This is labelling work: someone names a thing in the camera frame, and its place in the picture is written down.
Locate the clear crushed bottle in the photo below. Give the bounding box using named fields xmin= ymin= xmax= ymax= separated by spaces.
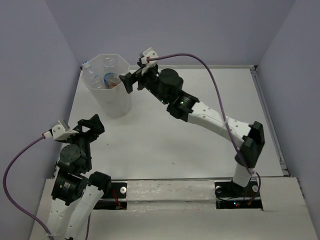
xmin=103 ymin=57 xmax=115 ymax=69

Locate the red cap tea bottle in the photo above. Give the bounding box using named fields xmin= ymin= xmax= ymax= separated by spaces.
xmin=104 ymin=74 xmax=122 ymax=89

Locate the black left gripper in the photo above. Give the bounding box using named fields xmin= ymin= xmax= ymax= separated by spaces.
xmin=62 ymin=112 xmax=105 ymax=170

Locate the white octagonal plastic bin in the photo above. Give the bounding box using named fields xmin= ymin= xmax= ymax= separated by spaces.
xmin=81 ymin=54 xmax=132 ymax=118

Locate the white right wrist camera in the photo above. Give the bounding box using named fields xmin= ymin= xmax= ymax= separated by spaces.
xmin=138 ymin=47 xmax=159 ymax=75

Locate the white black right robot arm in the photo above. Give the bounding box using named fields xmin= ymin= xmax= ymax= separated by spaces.
xmin=119 ymin=63 xmax=265 ymax=196

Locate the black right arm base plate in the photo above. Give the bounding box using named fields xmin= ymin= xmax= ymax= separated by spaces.
xmin=214 ymin=180 xmax=263 ymax=210

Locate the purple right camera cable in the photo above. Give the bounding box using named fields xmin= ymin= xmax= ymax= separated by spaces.
xmin=147 ymin=53 xmax=262 ymax=207

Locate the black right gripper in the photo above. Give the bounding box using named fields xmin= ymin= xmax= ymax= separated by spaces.
xmin=118 ymin=64 xmax=169 ymax=105

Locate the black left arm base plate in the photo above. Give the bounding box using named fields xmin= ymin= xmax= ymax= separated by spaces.
xmin=93 ymin=181 xmax=128 ymax=210

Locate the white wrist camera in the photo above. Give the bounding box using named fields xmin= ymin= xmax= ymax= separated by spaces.
xmin=138 ymin=47 xmax=159 ymax=75
xmin=42 ymin=120 xmax=79 ymax=141

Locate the blue label water bottle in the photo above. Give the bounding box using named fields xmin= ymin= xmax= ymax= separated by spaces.
xmin=103 ymin=72 xmax=118 ymax=88

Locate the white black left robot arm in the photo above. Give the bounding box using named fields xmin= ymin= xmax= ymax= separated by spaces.
xmin=43 ymin=114 xmax=112 ymax=240

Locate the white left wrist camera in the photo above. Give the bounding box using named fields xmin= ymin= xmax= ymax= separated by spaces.
xmin=42 ymin=120 xmax=79 ymax=141

